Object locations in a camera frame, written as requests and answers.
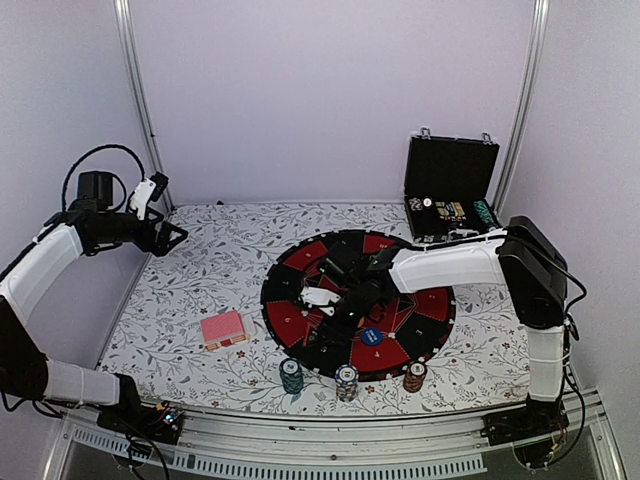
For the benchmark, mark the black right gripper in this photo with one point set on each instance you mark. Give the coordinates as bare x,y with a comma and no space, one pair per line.
340,335

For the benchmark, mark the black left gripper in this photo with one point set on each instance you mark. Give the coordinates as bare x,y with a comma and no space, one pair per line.
160,245

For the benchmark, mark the blue small blind button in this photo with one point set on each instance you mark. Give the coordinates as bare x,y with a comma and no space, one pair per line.
371,336

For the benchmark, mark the brown 100 poker chip stack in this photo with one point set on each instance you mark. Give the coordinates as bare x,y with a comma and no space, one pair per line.
414,377

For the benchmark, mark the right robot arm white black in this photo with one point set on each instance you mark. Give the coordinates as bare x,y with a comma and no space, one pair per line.
517,259

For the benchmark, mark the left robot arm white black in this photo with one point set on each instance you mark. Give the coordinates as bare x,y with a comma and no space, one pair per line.
89,225

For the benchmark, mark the round red black poker mat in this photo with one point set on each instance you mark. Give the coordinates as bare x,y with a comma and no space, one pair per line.
415,325

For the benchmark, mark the green poker chip stack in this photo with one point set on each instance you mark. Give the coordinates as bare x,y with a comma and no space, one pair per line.
291,376

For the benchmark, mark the red playing card deck box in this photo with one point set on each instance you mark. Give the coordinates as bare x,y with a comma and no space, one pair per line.
223,330

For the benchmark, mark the black poker chip case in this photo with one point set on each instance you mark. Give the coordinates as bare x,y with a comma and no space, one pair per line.
446,185

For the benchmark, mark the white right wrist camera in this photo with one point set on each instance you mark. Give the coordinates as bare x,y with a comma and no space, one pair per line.
319,298

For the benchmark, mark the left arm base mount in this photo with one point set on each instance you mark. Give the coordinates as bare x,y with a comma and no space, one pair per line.
160,423

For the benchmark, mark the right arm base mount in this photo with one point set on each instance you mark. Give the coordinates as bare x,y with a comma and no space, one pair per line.
536,431

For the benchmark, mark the left aluminium frame post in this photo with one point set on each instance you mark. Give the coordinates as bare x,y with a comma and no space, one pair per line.
126,36

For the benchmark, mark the aluminium frame post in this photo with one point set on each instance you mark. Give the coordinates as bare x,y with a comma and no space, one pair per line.
126,36
531,68

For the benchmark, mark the right aluminium frame post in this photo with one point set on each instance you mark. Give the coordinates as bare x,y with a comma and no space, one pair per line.
531,68

